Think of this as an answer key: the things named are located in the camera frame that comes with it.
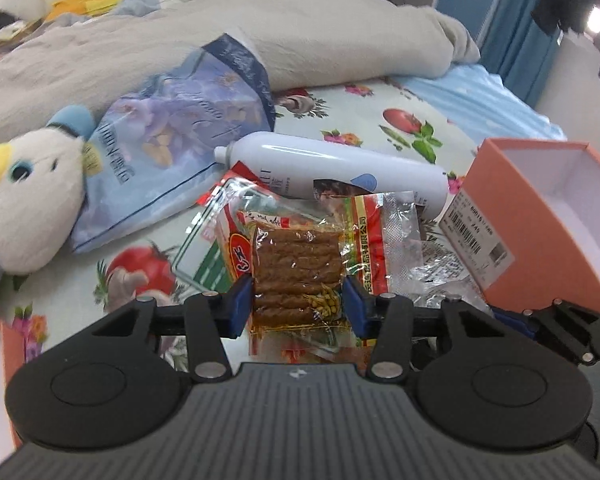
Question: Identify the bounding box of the blue curtain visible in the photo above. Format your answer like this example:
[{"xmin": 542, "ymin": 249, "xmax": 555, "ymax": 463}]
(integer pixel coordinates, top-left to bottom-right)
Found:
[{"xmin": 481, "ymin": 0, "xmax": 560, "ymax": 107}]

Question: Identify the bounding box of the white blue plush toy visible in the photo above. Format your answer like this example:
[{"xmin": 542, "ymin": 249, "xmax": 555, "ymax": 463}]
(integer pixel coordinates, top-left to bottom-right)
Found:
[{"xmin": 0, "ymin": 105, "xmax": 96, "ymax": 281}]

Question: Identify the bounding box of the green bordered tofu snack packet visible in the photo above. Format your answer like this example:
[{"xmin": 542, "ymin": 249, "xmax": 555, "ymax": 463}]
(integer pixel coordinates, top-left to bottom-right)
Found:
[{"xmin": 172, "ymin": 204, "xmax": 233, "ymax": 292}]

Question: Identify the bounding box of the white spray bottle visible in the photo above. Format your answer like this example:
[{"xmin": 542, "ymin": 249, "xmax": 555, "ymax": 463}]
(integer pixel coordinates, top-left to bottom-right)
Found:
[{"xmin": 214, "ymin": 132, "xmax": 449, "ymax": 219}]

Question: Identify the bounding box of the blue floral snack bag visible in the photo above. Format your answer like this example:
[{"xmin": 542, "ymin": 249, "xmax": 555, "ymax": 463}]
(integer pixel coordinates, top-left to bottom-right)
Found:
[{"xmin": 70, "ymin": 35, "xmax": 275, "ymax": 252}]

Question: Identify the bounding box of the blue chair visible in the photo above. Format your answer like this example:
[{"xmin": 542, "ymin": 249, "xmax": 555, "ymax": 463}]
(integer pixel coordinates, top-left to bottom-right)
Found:
[{"xmin": 434, "ymin": 0, "xmax": 495, "ymax": 44}]

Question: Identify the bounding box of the orange box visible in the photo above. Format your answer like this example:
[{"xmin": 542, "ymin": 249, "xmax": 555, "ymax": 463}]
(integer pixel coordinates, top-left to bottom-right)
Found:
[{"xmin": 440, "ymin": 139, "xmax": 600, "ymax": 312}]

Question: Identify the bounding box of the grey duvet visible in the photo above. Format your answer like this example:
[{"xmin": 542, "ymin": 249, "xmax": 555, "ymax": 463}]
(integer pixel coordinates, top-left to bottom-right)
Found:
[{"xmin": 0, "ymin": 0, "xmax": 480, "ymax": 143}]

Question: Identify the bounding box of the yellow pillow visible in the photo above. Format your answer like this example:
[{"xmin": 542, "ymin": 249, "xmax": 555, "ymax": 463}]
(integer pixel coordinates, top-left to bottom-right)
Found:
[{"xmin": 44, "ymin": 0, "xmax": 121, "ymax": 22}]

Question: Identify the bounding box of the red spicy strip packet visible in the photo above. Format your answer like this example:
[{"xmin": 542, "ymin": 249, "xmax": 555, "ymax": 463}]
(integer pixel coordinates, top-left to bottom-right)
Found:
[{"xmin": 209, "ymin": 174, "xmax": 422, "ymax": 359}]

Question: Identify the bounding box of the cardboard box with clothes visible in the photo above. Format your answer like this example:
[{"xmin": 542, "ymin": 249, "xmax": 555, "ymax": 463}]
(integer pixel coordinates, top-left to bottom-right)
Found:
[{"xmin": 0, "ymin": 11, "xmax": 44, "ymax": 54}]

